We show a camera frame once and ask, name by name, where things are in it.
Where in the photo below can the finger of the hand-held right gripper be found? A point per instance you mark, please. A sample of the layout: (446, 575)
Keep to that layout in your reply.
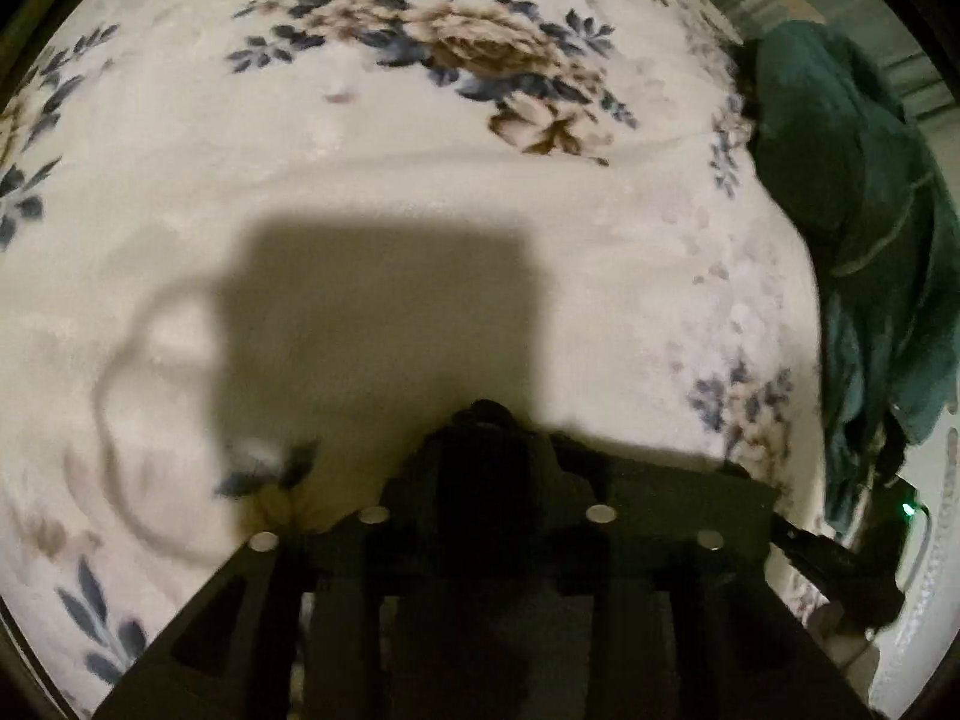
(817, 551)

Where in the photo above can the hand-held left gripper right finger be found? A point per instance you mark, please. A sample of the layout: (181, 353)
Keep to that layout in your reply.
(637, 600)

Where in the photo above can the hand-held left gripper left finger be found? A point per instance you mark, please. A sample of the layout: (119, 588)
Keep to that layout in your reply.
(337, 577)

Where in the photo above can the white bed headboard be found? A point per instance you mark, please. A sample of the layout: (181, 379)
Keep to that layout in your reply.
(926, 645)

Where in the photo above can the teal plush blanket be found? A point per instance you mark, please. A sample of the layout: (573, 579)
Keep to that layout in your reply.
(855, 187)

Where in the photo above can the floral bed blanket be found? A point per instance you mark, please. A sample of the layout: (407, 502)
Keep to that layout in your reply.
(375, 165)

